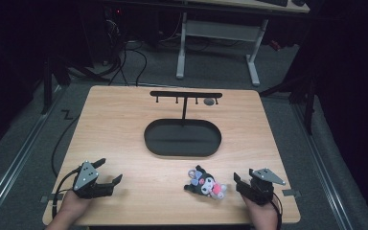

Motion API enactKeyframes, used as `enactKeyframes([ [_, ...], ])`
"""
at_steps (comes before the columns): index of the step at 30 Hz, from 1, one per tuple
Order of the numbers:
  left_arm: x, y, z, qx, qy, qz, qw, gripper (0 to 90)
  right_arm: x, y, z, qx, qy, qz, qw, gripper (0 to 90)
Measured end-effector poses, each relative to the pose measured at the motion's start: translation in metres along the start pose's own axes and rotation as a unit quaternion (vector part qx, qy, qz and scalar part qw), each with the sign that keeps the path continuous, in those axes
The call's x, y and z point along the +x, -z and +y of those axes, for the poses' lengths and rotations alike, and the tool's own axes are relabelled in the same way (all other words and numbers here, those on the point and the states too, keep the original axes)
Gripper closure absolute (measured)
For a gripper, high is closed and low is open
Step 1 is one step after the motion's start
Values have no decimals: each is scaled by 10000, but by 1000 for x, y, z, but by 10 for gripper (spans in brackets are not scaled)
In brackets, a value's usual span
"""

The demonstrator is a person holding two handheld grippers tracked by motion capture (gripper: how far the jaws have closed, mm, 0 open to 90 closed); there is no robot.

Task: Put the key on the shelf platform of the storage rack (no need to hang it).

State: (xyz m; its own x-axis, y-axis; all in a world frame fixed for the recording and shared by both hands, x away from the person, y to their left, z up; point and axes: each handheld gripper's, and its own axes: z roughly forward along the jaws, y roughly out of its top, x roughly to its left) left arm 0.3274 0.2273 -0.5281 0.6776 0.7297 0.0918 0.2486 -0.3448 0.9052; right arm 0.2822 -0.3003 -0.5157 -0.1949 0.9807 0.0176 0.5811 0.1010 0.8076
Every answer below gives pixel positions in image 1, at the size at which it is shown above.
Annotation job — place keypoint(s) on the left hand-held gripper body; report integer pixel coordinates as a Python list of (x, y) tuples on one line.
[(87, 182)]

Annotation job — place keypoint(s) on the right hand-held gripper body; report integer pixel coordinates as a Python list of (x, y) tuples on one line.
[(262, 188)]

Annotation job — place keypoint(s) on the person's right hand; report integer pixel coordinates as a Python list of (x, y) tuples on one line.
[(262, 214)]

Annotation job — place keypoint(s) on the person's left hand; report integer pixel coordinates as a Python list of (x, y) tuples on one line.
[(73, 204)]

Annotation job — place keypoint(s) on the grey tape strip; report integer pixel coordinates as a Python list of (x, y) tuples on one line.
[(49, 198), (291, 192)]

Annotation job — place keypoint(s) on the black hook stand with tray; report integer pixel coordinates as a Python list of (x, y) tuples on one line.
[(182, 137)]

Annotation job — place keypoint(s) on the grey round table grommet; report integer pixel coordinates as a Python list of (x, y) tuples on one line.
[(209, 101)]

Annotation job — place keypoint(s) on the black metal stand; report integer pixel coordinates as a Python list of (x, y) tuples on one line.
[(49, 83), (303, 96)]

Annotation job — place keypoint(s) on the black computer tower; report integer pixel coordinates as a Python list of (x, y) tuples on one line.
[(113, 32)]

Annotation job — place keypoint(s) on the metal floor rail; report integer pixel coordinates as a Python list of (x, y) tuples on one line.
[(326, 172), (16, 159)]

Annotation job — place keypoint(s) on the white metal frame desk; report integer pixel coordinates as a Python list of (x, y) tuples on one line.
[(220, 32)]

